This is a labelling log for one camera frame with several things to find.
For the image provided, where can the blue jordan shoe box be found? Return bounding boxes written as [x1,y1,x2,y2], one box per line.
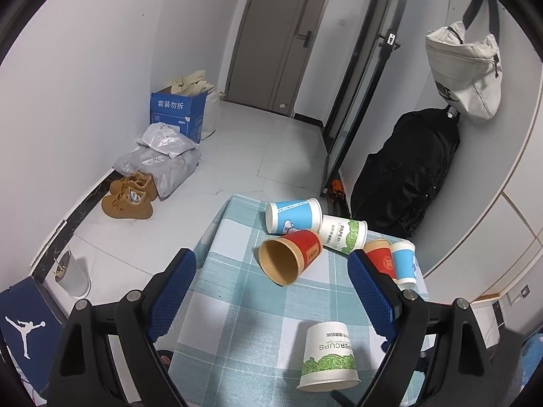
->
[0,276,67,399]

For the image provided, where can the blue bunny cup right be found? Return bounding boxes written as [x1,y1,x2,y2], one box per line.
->
[390,241,416,285]

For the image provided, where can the white green leaf paper cup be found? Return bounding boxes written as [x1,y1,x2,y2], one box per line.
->
[297,322,360,392]

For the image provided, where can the red kraft cup lying left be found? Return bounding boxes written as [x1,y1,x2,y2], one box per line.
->
[258,230,323,286]

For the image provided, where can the black hanging backpack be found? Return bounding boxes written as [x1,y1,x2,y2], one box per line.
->
[351,108,460,238]

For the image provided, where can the red kraft cup right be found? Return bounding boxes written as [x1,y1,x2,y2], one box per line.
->
[363,239,397,280]

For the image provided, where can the small white trash bin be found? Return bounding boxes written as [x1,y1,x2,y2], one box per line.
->
[53,250,91,298]

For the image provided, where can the brown suede shoe far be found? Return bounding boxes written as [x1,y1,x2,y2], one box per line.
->
[110,171,158,201]

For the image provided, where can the brown suede shoe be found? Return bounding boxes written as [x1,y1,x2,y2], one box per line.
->
[101,190,153,219]
[110,171,158,201]

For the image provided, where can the grey entrance door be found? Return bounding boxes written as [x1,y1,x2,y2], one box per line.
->
[225,0,327,116]

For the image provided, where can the black framed glass door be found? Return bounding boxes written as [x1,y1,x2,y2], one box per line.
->
[320,0,408,197]

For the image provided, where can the brown suede shoe near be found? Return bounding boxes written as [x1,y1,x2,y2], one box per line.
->
[101,190,153,219]

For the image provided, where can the white shoulder bag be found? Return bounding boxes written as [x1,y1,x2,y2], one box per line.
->
[425,0,503,122]

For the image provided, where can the beige canvas tote bag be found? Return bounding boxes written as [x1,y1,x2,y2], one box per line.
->
[170,70,225,140]

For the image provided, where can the white wardrobe with wood trim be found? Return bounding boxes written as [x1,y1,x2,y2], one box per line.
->
[425,110,542,303]

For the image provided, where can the blue cardboard box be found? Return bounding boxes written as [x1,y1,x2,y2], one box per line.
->
[150,87,207,143]

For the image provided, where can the grey plastic mailer bags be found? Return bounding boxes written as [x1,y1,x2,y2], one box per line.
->
[113,122,202,199]

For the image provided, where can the blue bunny cup lying back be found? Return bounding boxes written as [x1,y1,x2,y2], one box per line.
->
[265,197,323,235]

